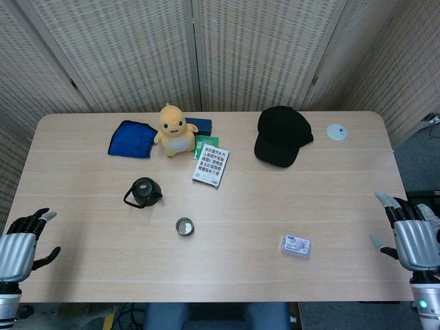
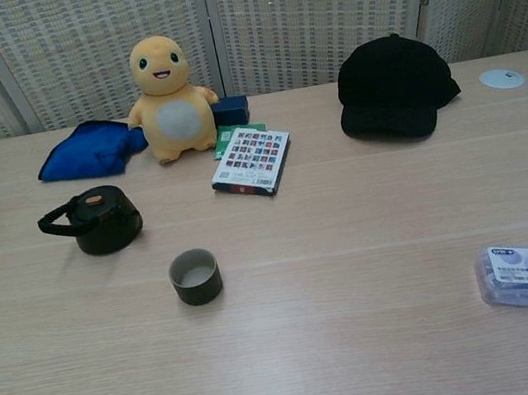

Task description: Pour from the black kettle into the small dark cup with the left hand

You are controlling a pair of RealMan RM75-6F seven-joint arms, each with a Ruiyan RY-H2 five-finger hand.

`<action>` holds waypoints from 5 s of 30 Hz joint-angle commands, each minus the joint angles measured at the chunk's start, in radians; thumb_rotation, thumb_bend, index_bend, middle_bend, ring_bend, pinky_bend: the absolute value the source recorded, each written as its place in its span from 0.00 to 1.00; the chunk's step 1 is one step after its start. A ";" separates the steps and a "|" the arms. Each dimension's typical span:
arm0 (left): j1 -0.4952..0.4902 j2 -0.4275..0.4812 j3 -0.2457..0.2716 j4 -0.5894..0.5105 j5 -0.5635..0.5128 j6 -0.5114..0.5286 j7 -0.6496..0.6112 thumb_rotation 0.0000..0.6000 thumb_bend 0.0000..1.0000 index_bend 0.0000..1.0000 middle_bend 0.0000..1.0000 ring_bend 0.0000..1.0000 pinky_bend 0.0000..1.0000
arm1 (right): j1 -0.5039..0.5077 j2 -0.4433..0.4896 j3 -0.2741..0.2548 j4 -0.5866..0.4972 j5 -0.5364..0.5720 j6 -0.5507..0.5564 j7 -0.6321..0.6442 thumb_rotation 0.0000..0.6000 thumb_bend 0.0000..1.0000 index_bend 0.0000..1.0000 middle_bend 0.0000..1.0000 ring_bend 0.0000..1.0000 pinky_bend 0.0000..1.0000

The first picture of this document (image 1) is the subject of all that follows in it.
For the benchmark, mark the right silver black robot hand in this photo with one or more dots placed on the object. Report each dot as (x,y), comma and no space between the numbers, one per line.
(416,244)

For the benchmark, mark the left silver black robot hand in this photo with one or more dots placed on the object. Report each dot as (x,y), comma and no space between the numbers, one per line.
(15,251)

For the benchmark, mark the black teapot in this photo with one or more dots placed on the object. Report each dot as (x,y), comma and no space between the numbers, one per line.
(144,192)

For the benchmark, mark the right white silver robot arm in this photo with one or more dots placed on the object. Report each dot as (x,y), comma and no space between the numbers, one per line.
(426,302)

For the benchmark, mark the dark small cup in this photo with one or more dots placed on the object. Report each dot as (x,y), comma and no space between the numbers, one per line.
(185,227)

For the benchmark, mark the black floor stand base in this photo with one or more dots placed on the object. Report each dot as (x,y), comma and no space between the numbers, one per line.
(431,194)

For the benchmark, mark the clear purple floss pick box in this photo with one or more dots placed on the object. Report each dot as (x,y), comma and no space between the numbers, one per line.
(295,246)

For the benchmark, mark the white round disc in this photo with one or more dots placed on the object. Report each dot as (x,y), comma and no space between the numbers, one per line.
(335,132)

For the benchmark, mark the blue folded cloth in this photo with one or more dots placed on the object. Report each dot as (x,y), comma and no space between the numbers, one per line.
(129,141)

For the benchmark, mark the black baseball cap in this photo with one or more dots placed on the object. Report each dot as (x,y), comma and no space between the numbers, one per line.
(280,134)

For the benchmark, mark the yellow plush dinosaur toy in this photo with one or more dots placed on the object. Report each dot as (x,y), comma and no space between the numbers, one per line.
(175,137)

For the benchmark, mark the blue padded seat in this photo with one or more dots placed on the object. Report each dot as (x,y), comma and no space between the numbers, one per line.
(213,318)

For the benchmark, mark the white box with picture grid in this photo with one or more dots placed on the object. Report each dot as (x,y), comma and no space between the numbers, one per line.
(210,165)

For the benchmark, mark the green foil packet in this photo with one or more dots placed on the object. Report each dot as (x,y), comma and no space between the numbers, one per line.
(206,140)

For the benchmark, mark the dark blue rectangular box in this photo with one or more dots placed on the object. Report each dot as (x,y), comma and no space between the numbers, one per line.
(203,125)

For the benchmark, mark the woven folding screen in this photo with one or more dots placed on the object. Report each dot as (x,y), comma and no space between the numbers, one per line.
(137,51)

